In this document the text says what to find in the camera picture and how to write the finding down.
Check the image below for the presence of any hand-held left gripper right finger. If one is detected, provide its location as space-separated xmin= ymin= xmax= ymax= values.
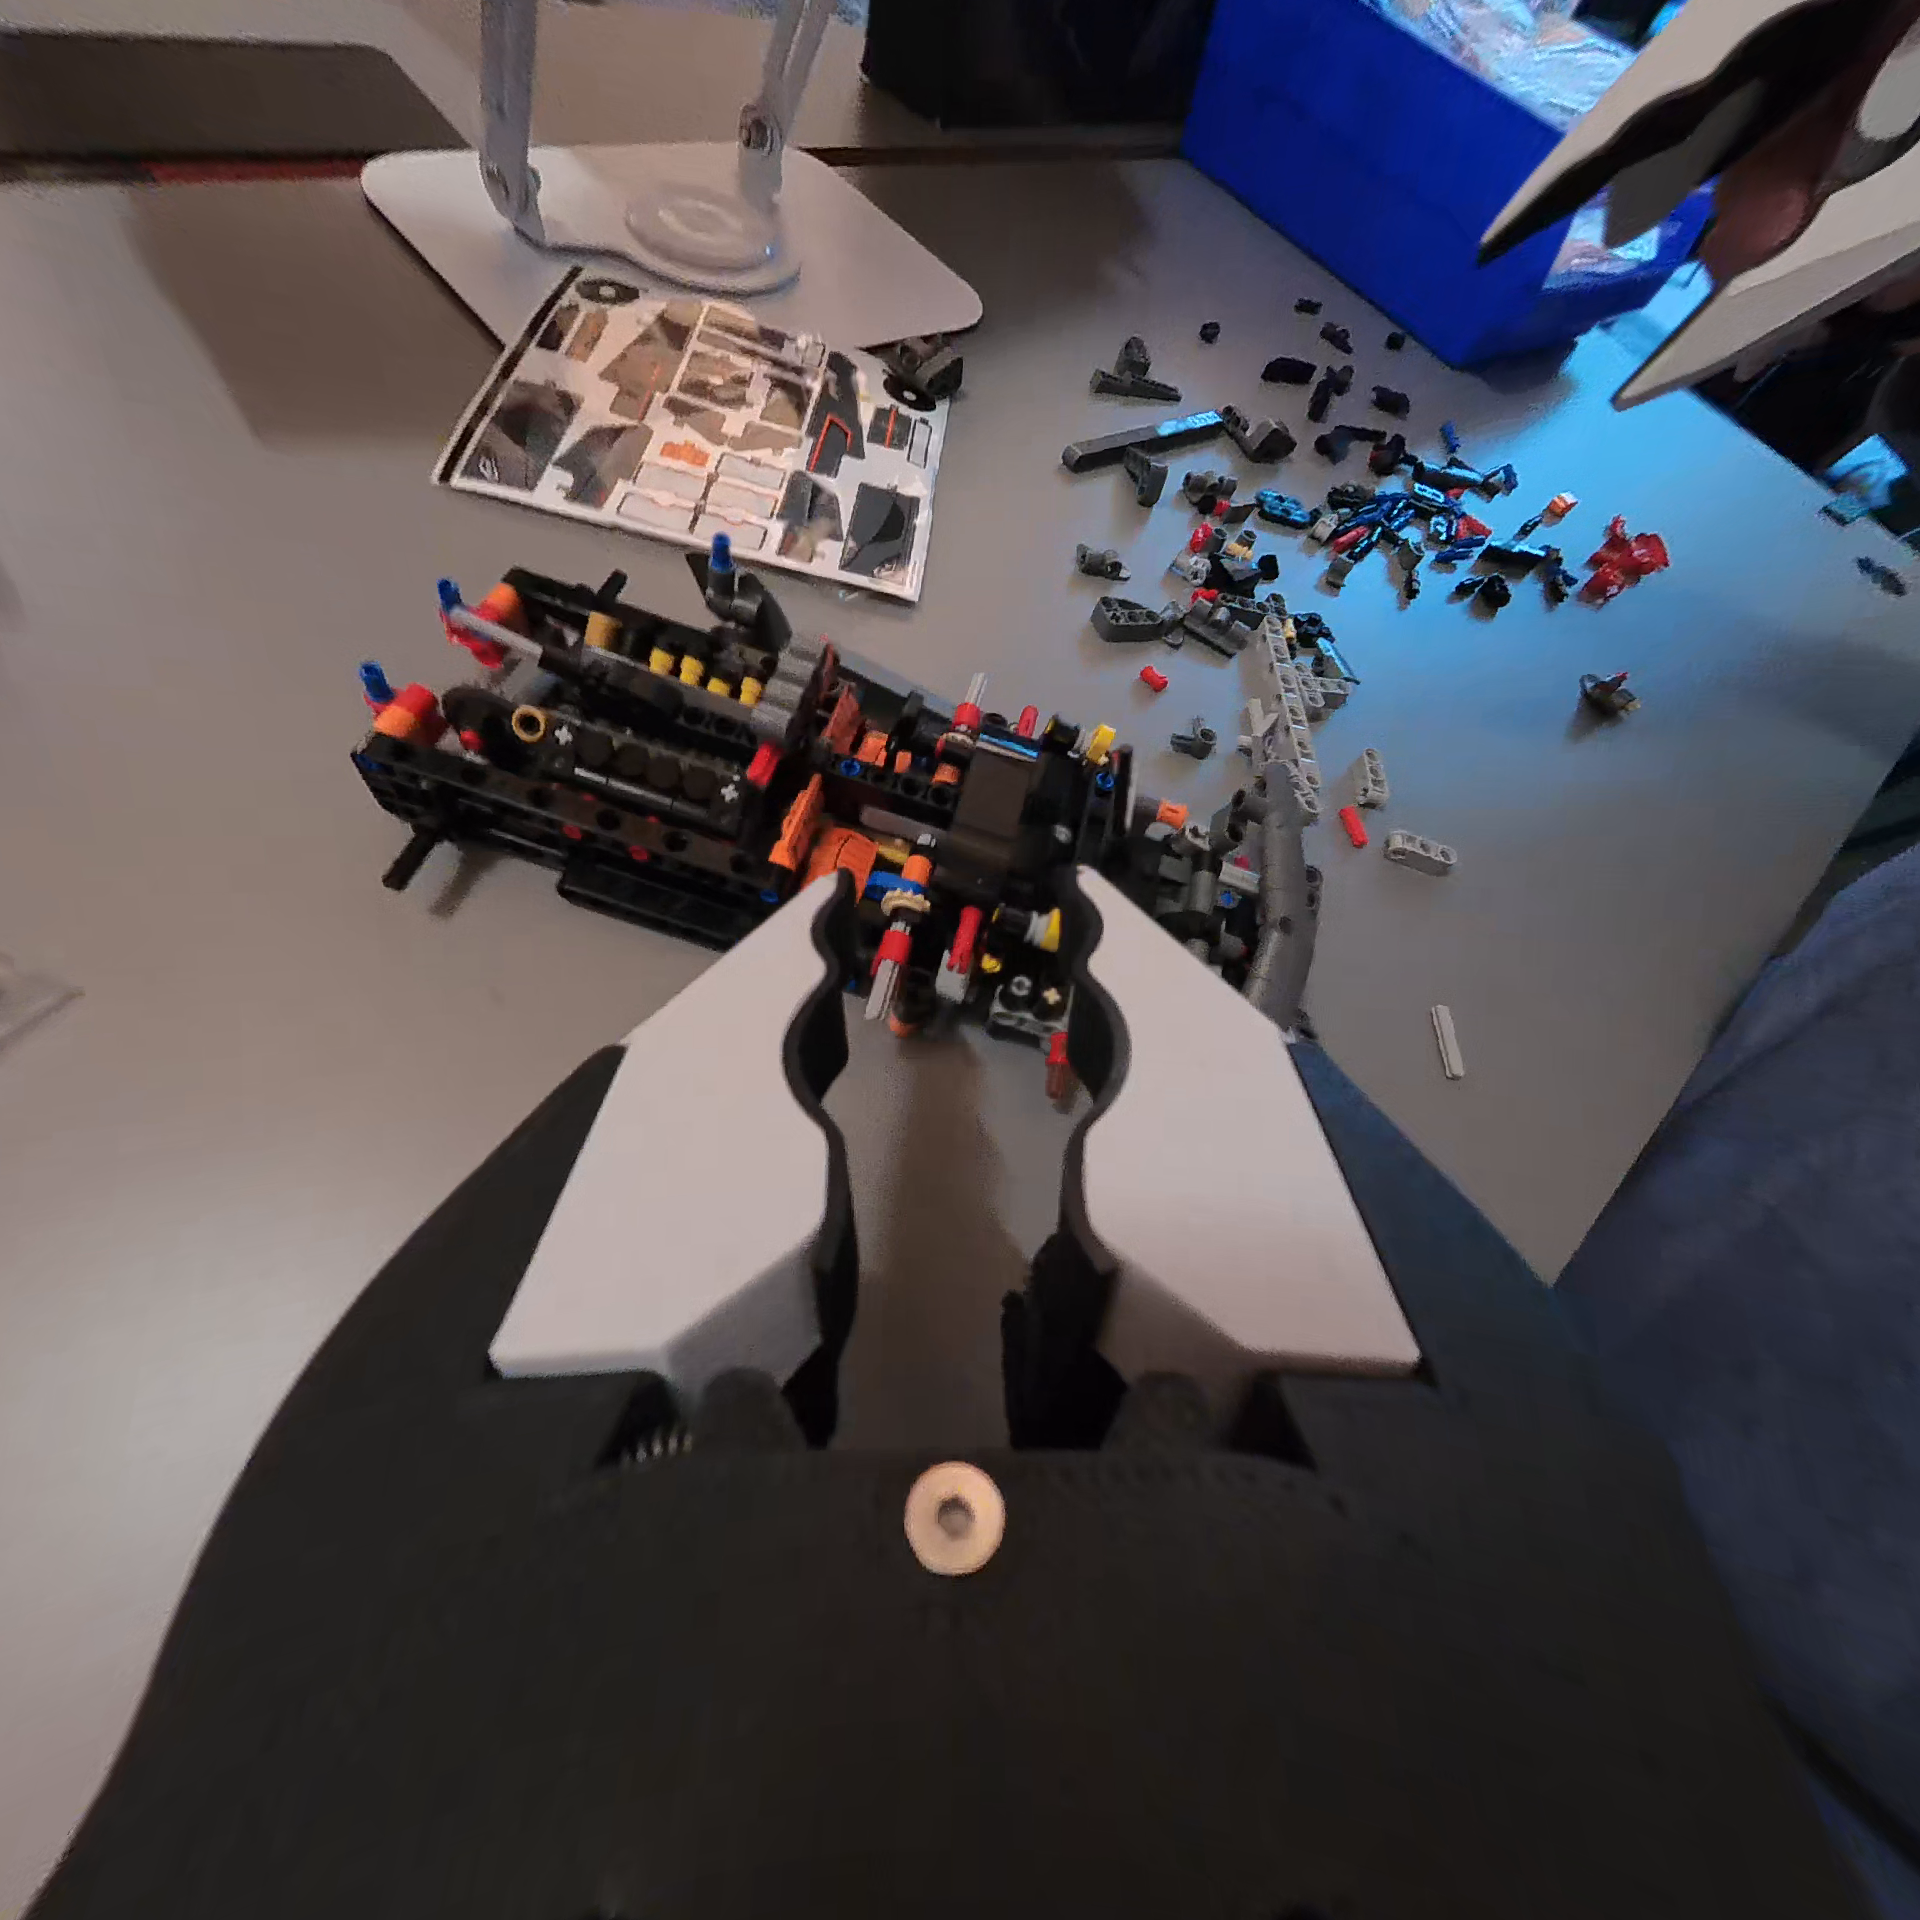
xmin=1056 ymin=866 xmax=1423 ymax=1444

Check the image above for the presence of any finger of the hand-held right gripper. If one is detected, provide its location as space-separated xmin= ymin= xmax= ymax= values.
xmin=1477 ymin=0 xmax=1894 ymax=261
xmin=1612 ymin=141 xmax=1920 ymax=410

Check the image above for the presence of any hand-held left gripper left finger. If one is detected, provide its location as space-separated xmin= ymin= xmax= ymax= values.
xmin=488 ymin=874 xmax=863 ymax=1444

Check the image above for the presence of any lego car chassis model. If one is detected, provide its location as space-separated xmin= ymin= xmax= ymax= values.
xmin=352 ymin=533 xmax=1327 ymax=1112

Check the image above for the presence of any red lego claw piece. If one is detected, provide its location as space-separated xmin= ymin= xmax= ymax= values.
xmin=1574 ymin=514 xmax=1673 ymax=606

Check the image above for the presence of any pile of loose lego pieces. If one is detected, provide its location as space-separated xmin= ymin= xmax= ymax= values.
xmin=1063 ymin=298 xmax=1576 ymax=662

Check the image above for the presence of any long dark grey lego beam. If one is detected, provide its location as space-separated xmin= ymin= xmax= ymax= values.
xmin=1063 ymin=406 xmax=1229 ymax=476

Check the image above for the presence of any clear plastic bag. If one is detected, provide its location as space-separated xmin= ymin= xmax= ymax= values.
xmin=1393 ymin=0 xmax=1653 ymax=122

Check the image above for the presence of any blue plastic bin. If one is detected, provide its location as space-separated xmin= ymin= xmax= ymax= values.
xmin=1180 ymin=0 xmax=1718 ymax=368

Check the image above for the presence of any sticker sheet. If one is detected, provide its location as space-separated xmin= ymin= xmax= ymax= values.
xmin=432 ymin=268 xmax=952 ymax=606

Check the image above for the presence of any white book stand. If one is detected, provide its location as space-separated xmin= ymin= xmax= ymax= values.
xmin=358 ymin=0 xmax=985 ymax=349

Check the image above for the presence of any light grey lego beam frame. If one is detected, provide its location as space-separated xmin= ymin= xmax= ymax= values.
xmin=1237 ymin=598 xmax=1360 ymax=818

